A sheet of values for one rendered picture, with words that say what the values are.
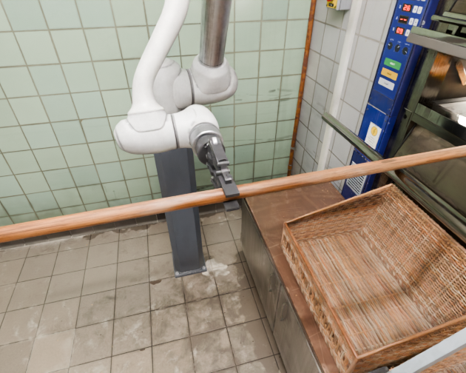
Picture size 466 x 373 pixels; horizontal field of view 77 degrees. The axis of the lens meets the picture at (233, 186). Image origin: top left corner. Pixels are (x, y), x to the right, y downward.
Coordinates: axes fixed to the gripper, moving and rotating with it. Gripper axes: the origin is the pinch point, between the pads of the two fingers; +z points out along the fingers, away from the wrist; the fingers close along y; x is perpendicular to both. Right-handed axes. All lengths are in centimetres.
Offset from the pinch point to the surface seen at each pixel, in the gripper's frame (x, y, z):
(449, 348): -31.3, 15.2, 35.8
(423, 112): -81, 4, -30
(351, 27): -81, -15, -82
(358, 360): -30, 47, 24
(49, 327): 87, 120, -56
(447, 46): -66, -22, -18
